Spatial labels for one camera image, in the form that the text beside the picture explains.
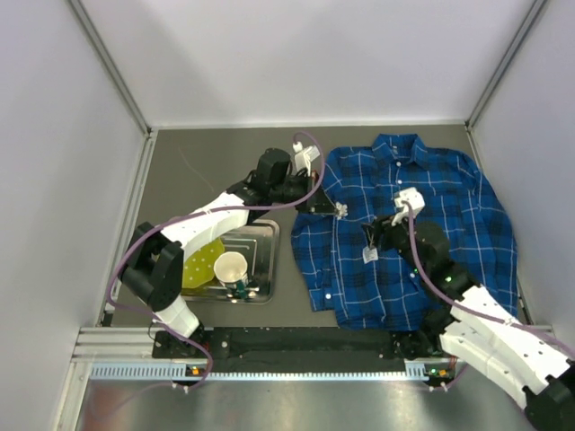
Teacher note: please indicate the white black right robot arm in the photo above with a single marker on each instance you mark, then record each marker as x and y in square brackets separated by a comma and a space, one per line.
[471, 325]

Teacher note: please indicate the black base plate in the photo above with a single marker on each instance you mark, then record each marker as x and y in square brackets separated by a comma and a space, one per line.
[227, 342]

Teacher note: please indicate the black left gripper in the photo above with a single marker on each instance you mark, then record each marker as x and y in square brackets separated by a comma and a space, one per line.
[308, 193]

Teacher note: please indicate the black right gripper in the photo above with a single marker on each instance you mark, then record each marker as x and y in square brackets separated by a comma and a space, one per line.
[383, 231]

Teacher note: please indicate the green dotted plate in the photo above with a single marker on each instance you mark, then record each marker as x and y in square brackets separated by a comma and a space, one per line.
[198, 269]

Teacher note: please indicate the aluminium front frame rail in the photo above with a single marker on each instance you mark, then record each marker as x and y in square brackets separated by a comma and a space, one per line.
[140, 343]

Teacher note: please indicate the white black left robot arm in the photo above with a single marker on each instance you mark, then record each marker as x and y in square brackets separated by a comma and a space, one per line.
[152, 268]

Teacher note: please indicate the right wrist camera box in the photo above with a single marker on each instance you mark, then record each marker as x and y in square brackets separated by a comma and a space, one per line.
[407, 200]

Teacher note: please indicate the blue plaid shirt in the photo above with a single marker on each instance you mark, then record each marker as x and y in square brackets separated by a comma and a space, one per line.
[380, 290]

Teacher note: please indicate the white paper cup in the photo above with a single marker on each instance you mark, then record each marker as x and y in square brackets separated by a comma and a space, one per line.
[231, 270]

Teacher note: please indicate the white slotted cable duct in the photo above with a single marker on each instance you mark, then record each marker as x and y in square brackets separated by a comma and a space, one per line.
[183, 373]

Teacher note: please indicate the silver metal tray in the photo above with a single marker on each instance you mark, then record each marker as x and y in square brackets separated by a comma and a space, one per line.
[259, 243]

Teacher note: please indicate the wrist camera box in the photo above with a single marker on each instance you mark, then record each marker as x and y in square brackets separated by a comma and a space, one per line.
[304, 156]
[407, 200]

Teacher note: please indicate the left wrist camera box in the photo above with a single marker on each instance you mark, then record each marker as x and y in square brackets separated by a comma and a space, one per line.
[304, 156]

